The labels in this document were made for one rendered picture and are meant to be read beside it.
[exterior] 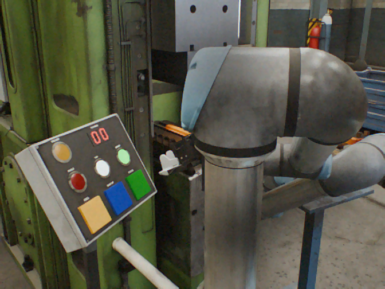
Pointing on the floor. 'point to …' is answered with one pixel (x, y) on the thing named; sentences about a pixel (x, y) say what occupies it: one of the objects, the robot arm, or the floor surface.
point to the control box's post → (91, 266)
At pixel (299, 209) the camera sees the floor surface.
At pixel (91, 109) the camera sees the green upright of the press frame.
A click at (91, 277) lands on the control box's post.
